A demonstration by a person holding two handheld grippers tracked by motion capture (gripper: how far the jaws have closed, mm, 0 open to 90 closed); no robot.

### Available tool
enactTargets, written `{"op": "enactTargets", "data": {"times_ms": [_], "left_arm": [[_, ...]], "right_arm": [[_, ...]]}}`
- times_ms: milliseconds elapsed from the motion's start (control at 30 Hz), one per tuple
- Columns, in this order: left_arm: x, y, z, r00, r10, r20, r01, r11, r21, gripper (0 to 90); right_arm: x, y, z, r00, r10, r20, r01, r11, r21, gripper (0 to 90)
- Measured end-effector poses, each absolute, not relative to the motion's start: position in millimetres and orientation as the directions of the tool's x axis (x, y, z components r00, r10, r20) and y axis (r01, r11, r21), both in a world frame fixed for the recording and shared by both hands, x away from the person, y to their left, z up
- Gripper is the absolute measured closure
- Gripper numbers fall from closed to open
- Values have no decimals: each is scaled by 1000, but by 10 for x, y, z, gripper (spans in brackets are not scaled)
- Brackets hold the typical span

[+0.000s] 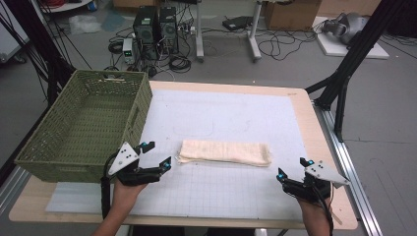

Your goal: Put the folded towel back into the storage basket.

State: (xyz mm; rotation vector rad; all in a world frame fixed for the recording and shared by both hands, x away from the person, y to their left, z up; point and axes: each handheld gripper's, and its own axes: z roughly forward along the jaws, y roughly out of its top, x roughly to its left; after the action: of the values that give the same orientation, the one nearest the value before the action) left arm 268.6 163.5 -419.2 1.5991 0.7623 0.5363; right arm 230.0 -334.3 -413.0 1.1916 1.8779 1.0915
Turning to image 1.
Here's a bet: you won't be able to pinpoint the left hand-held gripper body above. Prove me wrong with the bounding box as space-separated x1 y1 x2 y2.
103 141 163 188

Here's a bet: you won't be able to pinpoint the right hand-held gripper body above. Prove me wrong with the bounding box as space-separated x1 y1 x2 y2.
280 160 351 204

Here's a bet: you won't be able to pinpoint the green woven basket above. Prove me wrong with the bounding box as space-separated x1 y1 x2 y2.
14 69 154 184

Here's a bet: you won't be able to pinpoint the cream towel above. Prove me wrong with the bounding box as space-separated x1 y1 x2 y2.
176 139 273 168

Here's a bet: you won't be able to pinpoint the person's right hand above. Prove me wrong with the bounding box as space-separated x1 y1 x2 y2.
296 196 328 218

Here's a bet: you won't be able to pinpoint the person's left hand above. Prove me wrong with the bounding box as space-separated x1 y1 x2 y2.
112 178 149 212

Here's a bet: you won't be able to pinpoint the white grid mat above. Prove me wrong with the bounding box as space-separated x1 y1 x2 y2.
44 88 310 221

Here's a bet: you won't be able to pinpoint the grey bench power supply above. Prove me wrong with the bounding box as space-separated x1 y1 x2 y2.
121 37 137 65

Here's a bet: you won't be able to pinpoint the black computer tower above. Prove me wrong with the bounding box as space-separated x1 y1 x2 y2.
132 5 162 61
158 6 180 55

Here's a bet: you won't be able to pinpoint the white floor board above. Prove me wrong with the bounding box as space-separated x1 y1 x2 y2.
312 16 390 60

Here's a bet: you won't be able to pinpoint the white desk leg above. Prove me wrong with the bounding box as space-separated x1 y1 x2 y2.
195 0 206 63
247 0 264 63

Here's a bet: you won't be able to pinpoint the clear plastic bag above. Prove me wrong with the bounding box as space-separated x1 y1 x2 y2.
68 14 103 35

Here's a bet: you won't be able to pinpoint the grey headset device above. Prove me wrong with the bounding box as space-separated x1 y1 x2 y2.
321 12 371 46

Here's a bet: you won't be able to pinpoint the brown cardboard box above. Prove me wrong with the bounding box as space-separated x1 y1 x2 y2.
263 0 323 31

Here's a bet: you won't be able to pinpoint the flat black device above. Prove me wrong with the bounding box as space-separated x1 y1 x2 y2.
221 15 254 32

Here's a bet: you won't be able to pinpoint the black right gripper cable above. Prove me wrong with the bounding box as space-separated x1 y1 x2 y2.
313 178 336 236

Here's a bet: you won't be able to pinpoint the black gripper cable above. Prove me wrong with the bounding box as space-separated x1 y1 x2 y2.
313 178 336 236
100 152 120 220

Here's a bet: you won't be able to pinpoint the aluminium rail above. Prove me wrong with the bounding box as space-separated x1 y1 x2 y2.
0 165 31 215
313 100 384 236

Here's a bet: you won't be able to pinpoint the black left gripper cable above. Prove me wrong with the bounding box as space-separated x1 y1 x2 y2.
100 152 120 220

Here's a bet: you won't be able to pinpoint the coiled black cable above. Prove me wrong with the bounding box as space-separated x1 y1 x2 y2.
168 54 193 74

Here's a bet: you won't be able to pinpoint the loose black floor cables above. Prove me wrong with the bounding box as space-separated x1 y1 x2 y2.
257 29 319 62

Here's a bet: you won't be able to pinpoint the black metal frame stand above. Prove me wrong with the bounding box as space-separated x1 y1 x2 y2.
304 0 408 144
2 0 77 106

